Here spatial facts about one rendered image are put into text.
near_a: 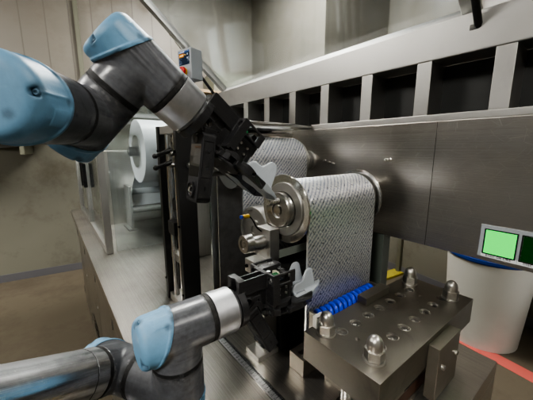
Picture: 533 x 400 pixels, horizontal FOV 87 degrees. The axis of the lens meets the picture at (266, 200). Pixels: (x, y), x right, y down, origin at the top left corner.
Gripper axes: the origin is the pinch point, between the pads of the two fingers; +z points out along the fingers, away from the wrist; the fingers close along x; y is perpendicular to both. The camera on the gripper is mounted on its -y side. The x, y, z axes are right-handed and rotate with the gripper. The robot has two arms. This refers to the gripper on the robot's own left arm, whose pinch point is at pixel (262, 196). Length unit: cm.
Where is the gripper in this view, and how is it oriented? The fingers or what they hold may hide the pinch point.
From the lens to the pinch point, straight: 55.6
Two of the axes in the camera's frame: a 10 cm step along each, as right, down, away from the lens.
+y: 5.1, -8.2, 2.5
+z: 6.0, 5.5, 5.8
